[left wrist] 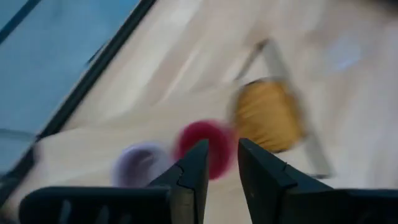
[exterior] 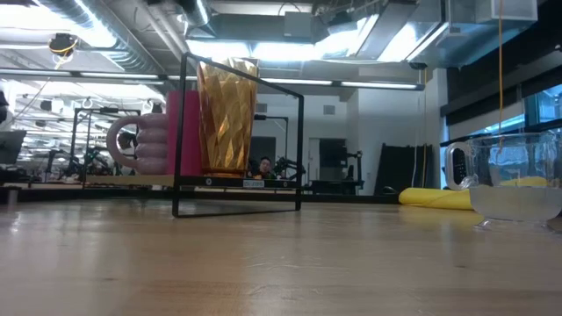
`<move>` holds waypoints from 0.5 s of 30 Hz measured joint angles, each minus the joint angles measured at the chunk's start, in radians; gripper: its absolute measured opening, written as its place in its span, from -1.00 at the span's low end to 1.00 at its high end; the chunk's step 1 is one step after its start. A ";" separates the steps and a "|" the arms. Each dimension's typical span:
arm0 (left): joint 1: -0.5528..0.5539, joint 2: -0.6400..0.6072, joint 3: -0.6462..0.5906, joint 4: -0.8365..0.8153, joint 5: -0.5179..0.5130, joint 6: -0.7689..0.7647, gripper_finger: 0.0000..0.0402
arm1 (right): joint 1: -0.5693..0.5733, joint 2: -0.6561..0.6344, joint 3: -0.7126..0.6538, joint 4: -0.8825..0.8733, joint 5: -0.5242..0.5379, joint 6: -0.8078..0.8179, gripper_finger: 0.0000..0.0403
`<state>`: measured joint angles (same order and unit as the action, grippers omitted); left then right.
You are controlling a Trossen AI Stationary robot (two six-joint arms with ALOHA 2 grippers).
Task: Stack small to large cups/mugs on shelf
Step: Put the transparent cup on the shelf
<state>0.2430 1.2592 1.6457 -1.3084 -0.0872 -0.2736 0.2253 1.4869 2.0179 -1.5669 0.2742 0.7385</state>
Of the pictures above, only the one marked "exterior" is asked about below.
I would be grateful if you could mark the amber faceted tumbler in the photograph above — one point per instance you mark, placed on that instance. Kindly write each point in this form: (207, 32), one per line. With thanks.
(226, 118)

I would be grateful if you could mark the lilac ribbed ceramic mug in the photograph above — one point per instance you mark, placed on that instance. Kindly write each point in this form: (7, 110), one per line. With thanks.
(151, 145)

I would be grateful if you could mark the black background robot arm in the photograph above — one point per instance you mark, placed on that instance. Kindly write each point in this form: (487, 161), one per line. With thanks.
(287, 166)
(57, 164)

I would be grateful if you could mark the person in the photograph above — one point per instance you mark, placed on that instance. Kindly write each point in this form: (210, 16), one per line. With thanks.
(126, 140)
(265, 167)

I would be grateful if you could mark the black leaning panel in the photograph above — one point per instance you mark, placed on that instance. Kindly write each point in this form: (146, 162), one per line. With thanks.
(399, 169)

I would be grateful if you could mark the yellow cloth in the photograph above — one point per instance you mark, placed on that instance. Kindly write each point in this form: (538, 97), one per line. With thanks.
(434, 197)

